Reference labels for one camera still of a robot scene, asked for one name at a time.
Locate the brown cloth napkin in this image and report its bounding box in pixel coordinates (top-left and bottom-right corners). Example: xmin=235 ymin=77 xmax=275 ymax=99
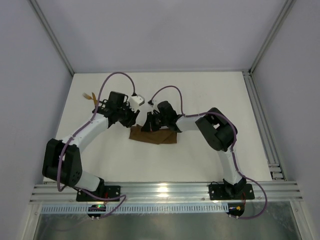
xmin=129 ymin=125 xmax=178 ymax=145

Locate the gold knife green handle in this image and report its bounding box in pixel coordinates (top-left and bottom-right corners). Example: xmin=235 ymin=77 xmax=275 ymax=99
xmin=91 ymin=92 xmax=99 ymax=106

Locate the gold fork green handle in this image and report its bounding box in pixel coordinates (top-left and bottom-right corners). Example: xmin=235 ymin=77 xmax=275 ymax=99
xmin=82 ymin=92 xmax=93 ymax=100

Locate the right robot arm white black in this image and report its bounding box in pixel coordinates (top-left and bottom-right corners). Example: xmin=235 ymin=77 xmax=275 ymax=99
xmin=141 ymin=101 xmax=247 ymax=197

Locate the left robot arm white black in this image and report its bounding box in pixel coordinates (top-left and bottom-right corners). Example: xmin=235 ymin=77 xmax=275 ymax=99
xmin=42 ymin=91 xmax=145 ymax=192

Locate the left black controller board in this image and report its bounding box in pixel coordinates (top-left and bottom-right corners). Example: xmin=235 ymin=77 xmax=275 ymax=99
xmin=87 ymin=203 xmax=106 ymax=220

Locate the black controller board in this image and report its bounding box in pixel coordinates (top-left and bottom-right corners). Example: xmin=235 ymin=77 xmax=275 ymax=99
xmin=87 ymin=203 xmax=106 ymax=220
xmin=226 ymin=204 xmax=245 ymax=219

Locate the right black controller board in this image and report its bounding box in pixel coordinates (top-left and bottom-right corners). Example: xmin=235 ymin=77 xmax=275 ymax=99
xmin=226 ymin=204 xmax=245 ymax=219

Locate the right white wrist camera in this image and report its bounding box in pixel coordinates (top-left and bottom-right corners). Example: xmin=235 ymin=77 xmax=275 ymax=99
xmin=147 ymin=99 xmax=158 ymax=111

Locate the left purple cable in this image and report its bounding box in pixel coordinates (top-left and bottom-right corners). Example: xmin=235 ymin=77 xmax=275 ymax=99
xmin=57 ymin=71 xmax=137 ymax=221

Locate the purple cable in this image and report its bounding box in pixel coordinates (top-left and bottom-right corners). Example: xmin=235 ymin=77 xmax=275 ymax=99
xmin=57 ymin=71 xmax=137 ymax=221
xmin=149 ymin=85 xmax=268 ymax=221

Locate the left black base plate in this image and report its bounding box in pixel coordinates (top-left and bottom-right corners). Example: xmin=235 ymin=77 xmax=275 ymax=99
xmin=76 ymin=182 xmax=121 ymax=202

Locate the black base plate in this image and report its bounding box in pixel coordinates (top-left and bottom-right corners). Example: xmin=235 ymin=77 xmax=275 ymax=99
xmin=76 ymin=182 xmax=121 ymax=202
xmin=208 ymin=182 xmax=256 ymax=201

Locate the grey slotted cable duct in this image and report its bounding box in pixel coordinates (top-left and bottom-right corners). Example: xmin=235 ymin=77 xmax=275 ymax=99
xmin=40 ymin=202 xmax=228 ymax=214

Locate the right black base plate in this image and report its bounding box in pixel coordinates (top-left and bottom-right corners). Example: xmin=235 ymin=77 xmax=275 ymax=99
xmin=208 ymin=182 xmax=256 ymax=201

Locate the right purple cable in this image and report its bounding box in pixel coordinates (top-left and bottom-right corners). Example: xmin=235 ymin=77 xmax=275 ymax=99
xmin=149 ymin=85 xmax=268 ymax=221

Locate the right aluminium rail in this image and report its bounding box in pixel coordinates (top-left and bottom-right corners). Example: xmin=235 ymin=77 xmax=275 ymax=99
xmin=242 ymin=70 xmax=287 ymax=181

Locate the aluminium rail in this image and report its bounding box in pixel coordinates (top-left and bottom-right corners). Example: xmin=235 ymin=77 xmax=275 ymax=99
xmin=242 ymin=70 xmax=287 ymax=181
xmin=29 ymin=181 xmax=303 ymax=204

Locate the front aluminium rail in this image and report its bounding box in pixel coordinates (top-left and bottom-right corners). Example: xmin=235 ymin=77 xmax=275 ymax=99
xmin=29 ymin=181 xmax=303 ymax=204

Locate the left aluminium frame post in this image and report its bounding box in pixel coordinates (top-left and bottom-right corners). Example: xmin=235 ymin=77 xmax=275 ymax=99
xmin=27 ymin=0 xmax=75 ymax=77

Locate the aluminium frame post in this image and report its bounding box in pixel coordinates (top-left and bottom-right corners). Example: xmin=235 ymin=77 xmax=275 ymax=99
xmin=27 ymin=0 xmax=75 ymax=77
xmin=248 ymin=0 xmax=296 ymax=75

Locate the right aluminium frame post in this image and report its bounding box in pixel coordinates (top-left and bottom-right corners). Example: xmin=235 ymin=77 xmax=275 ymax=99
xmin=248 ymin=0 xmax=296 ymax=75

